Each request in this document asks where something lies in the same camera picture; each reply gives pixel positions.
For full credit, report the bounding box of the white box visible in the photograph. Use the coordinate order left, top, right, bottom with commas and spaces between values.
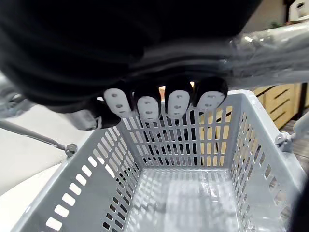
288, 0, 309, 24

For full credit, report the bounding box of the grey plastic shopping basket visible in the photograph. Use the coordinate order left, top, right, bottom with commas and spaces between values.
7, 89, 309, 232

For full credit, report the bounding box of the light wooden drawer cabinet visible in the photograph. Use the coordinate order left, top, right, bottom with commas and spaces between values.
253, 82, 309, 130

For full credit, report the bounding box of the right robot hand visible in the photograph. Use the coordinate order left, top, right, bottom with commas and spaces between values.
0, 0, 264, 131

